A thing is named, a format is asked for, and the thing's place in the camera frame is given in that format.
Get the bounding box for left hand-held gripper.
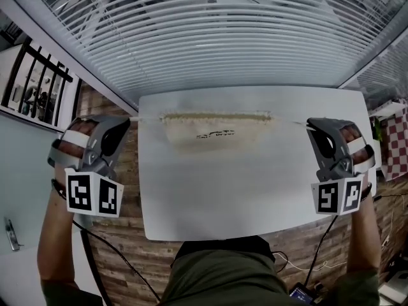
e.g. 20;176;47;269
47;115;131;217

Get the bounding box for metal door handle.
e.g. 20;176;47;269
3;217;25;252

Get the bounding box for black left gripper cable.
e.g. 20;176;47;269
71;218;160;302

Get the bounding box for person's left hand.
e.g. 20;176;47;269
51;119;98;159

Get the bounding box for beige hair dryer drawstring bag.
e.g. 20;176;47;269
132;108;309;154

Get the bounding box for red checkered tablecloth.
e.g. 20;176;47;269
381;113;408;181

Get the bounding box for person's left forearm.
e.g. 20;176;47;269
36;167;80;288

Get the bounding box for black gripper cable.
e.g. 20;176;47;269
71;218;160;302
305;214;339;286

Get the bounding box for narrow white window blinds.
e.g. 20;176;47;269
340;33;408;105

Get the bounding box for person's right hand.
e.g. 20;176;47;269
340;122;375;166

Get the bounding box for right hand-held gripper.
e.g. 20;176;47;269
307;117;376;216

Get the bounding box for person's right forearm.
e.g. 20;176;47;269
346;183;383;280

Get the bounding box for black metal railing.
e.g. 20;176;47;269
0;36;82;130

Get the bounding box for dark device with lit screen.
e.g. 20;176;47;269
289;284;316;306

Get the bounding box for frosted glass door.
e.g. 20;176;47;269
0;112;84;254

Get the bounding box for long white cable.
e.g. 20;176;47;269
273;250;339;272

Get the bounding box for small green plant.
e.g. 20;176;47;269
371;116;383;143

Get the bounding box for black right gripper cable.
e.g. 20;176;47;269
305;214;339;286

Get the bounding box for person's olive shirt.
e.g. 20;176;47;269
41;250;382;306

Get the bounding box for person's black shorts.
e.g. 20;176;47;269
173;236;275;263

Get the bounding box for wide white window blinds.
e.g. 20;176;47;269
25;0;408;103

